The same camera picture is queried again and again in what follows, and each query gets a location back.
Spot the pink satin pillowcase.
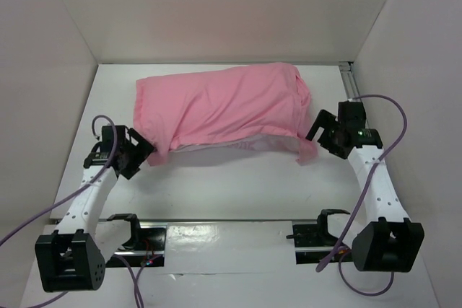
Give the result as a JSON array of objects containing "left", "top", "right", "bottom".
[{"left": 133, "top": 63, "right": 318, "bottom": 166}]

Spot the white pillow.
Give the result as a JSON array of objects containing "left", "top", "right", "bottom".
[{"left": 173, "top": 134, "right": 299, "bottom": 153}]

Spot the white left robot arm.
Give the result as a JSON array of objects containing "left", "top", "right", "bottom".
[{"left": 35, "top": 126, "right": 156, "bottom": 293}]

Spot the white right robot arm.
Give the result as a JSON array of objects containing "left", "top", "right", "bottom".
[{"left": 306, "top": 101, "right": 424, "bottom": 273}]

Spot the aluminium frame rail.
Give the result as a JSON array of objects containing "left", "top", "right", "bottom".
[{"left": 339, "top": 62, "right": 360, "bottom": 99}]

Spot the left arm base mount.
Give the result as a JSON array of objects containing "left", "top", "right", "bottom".
[{"left": 106, "top": 222, "right": 167, "bottom": 268}]

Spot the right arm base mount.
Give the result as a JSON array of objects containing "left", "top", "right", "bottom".
[{"left": 286, "top": 222, "right": 337, "bottom": 265}]

